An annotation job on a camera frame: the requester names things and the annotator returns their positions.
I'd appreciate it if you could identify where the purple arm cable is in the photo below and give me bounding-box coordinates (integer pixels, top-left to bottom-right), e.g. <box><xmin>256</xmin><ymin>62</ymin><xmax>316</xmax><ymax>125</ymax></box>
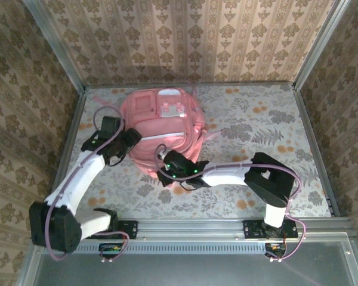
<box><xmin>154</xmin><ymin>144</ymin><xmax>307</xmax><ymax>263</ymax></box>
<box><xmin>46</xmin><ymin>106</ymin><xmax>129</xmax><ymax>263</ymax></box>

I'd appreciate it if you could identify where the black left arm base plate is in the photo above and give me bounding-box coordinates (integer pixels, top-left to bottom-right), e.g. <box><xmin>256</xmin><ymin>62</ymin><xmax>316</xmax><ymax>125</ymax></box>
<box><xmin>85</xmin><ymin>219</ymin><xmax>138</xmax><ymax>240</ymax></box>

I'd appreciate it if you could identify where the black cable connector plug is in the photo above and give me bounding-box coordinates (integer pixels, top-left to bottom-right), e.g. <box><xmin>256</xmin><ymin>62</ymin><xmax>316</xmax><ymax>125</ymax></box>
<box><xmin>98</xmin><ymin>243</ymin><xmax>123</xmax><ymax>263</ymax></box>
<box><xmin>264</xmin><ymin>241</ymin><xmax>288</xmax><ymax>263</ymax></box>

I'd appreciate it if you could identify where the aluminium frame post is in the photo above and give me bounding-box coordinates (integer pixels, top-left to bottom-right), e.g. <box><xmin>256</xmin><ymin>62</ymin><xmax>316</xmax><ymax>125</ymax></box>
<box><xmin>23</xmin><ymin>0</ymin><xmax>87</xmax><ymax>93</ymax></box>
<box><xmin>292</xmin><ymin>0</ymin><xmax>351</xmax><ymax>90</ymax></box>

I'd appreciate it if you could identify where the slotted metal strip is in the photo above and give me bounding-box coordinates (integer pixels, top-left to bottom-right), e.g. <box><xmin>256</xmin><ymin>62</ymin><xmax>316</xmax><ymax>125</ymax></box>
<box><xmin>43</xmin><ymin>243</ymin><xmax>268</xmax><ymax>254</ymax></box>

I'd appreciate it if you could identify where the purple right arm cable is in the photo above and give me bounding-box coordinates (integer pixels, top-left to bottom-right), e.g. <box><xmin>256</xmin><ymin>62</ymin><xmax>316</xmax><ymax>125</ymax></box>
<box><xmin>154</xmin><ymin>144</ymin><xmax>307</xmax><ymax>263</ymax></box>

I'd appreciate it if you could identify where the thin aluminium table edge rail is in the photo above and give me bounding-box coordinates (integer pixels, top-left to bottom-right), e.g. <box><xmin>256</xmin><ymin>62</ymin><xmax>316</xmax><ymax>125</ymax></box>
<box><xmin>85</xmin><ymin>80</ymin><xmax>296</xmax><ymax>89</ymax></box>

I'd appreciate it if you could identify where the wide aluminium frame rail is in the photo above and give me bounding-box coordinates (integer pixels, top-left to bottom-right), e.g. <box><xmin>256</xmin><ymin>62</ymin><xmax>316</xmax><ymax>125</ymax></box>
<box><xmin>32</xmin><ymin>217</ymin><xmax>354</xmax><ymax>239</ymax></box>

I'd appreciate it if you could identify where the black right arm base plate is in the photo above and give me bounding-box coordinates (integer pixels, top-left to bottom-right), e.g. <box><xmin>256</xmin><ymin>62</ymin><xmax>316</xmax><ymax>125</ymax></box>
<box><xmin>243</xmin><ymin>219</ymin><xmax>299</xmax><ymax>239</ymax></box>

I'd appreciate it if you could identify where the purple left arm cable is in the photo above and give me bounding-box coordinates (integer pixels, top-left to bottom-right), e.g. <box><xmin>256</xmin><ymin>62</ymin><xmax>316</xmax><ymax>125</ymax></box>
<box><xmin>46</xmin><ymin>106</ymin><xmax>129</xmax><ymax>263</ymax></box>

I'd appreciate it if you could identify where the pink school backpack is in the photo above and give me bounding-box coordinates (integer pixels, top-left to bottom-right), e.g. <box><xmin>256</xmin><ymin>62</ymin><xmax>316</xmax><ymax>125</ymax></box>
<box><xmin>86</xmin><ymin>86</ymin><xmax>227</xmax><ymax>179</ymax></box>

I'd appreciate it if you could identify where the grey metal sheet panel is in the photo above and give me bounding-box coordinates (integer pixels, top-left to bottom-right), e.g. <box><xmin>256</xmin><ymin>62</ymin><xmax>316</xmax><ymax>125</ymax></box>
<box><xmin>17</xmin><ymin>234</ymin><xmax>358</xmax><ymax>286</ymax></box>

